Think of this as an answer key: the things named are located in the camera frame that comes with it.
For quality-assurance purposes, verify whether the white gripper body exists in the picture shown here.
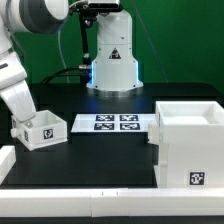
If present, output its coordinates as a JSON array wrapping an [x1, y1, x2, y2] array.
[[0, 52, 36, 122]]

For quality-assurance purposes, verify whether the white drawer with knob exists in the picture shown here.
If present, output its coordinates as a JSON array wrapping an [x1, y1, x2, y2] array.
[[10, 110, 68, 151]]

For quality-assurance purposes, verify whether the tall white drawer cabinet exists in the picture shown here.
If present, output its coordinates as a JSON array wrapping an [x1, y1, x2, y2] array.
[[148, 101, 224, 188]]

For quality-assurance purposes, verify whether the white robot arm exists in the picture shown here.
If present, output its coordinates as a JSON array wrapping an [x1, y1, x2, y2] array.
[[0, 0, 142, 124]]

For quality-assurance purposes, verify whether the white marker tag plate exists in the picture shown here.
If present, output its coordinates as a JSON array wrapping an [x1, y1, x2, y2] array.
[[71, 114, 155, 133]]

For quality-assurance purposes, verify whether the white U-shaped border fence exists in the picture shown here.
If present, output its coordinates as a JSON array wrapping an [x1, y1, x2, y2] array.
[[0, 143, 224, 218]]

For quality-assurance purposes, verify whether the black cable bundle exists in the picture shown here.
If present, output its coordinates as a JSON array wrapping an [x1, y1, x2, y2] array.
[[40, 64, 93, 84]]

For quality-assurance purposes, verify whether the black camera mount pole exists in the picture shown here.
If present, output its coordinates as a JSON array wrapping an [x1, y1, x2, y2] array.
[[69, 3, 97, 65]]

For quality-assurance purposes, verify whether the grey camera cable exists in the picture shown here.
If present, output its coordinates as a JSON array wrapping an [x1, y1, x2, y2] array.
[[57, 0, 84, 84]]

